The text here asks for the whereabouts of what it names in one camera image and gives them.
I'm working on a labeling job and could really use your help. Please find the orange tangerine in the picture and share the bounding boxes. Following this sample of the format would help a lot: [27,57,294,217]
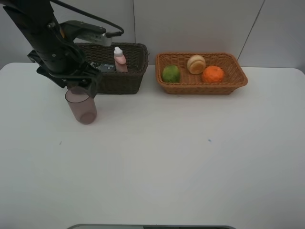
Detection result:
[202,65,224,83]

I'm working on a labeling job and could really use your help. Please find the black rectangular bottle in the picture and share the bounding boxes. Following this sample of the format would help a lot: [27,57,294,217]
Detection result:
[91,62,116,72]

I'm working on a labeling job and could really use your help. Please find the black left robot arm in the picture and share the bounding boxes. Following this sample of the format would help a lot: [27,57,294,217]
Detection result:
[0,0,102,98]

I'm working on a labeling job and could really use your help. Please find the green lime fruit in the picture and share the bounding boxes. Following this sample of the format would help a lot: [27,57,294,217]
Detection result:
[162,65,181,83]

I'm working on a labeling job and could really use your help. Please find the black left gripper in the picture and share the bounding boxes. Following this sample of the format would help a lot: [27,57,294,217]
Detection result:
[28,40,102,98]

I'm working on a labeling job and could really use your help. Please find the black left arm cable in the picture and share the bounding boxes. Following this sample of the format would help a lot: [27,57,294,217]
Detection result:
[51,0,125,38]

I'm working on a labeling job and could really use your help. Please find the translucent purple plastic cup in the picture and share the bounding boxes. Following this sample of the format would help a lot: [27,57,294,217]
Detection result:
[65,86,97,125]

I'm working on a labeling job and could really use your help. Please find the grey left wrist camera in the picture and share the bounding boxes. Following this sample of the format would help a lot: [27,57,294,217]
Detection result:
[60,21,112,46]

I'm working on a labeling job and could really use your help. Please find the orange wicker basket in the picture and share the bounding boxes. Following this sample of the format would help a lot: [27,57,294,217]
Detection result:
[155,52,248,95]

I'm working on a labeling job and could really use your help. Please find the pink bottle white cap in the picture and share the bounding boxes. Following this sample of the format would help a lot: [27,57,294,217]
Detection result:
[113,47,128,73]

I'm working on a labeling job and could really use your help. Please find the brown bread bun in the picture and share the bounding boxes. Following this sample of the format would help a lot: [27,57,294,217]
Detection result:
[187,55,206,75]

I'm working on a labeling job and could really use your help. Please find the dark brown wicker basket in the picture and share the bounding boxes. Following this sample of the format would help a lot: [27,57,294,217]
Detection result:
[77,42,148,94]

